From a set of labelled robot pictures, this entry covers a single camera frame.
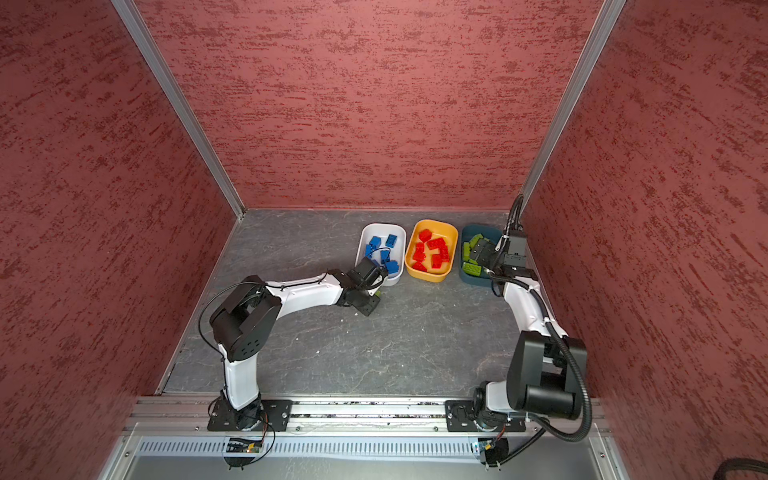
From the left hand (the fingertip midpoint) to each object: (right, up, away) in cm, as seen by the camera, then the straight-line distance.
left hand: (368, 306), depth 94 cm
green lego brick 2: (+36, +11, +8) cm, 38 cm away
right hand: (+36, +17, -5) cm, 40 cm away
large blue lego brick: (+1, +19, +13) cm, 23 cm away
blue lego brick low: (+5, +15, +10) cm, 19 cm away
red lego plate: (+25, +20, +16) cm, 36 cm away
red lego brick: (+26, +15, +10) cm, 31 cm away
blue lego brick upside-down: (+7, +21, +15) cm, 27 cm away
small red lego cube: (+17, +12, +8) cm, 23 cm away
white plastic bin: (+10, +16, +12) cm, 22 cm away
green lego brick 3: (+34, +17, +10) cm, 40 cm away
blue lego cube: (+8, +12, +7) cm, 16 cm away
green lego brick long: (+3, +6, -8) cm, 10 cm away
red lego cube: (+18, +16, +12) cm, 27 cm away
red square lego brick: (+20, +23, +16) cm, 35 cm away
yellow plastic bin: (+22, +17, +15) cm, 32 cm away
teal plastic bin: (+37, +24, +16) cm, 47 cm away
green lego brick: (+39, +22, +15) cm, 47 cm away
